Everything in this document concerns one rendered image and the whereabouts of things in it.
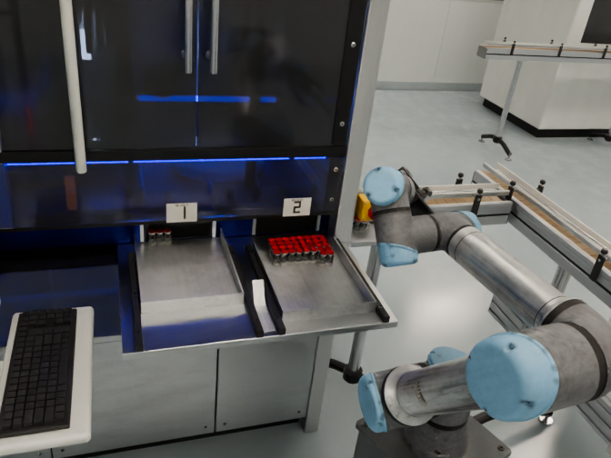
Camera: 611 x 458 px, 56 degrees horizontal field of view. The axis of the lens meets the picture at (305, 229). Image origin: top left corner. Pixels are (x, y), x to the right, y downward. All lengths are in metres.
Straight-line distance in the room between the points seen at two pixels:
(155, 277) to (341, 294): 0.51
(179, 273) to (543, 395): 1.09
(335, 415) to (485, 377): 1.67
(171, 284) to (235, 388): 0.65
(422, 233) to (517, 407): 0.42
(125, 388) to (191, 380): 0.21
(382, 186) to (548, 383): 0.47
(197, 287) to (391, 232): 0.67
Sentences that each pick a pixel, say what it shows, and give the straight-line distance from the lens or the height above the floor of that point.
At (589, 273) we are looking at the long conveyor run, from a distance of 2.03.
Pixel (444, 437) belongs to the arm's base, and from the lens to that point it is 1.34.
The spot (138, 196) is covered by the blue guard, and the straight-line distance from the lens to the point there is 1.63.
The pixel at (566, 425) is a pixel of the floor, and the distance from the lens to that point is 2.82.
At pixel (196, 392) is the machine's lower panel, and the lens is 2.10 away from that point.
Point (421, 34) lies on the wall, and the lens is 7.03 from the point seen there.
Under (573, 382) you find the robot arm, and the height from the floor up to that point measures 1.30.
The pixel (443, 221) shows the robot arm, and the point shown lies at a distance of 1.16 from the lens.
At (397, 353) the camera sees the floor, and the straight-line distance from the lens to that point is 2.84.
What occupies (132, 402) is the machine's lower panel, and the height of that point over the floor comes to 0.31.
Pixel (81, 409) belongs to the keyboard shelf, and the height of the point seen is 0.80.
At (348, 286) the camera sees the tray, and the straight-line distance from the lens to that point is 1.65.
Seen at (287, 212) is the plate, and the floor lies 1.00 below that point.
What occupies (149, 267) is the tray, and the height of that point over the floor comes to 0.88.
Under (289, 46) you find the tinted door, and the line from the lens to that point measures 1.56.
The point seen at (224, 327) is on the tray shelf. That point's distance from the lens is 1.46.
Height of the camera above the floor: 1.82
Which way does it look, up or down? 30 degrees down
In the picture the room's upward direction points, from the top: 7 degrees clockwise
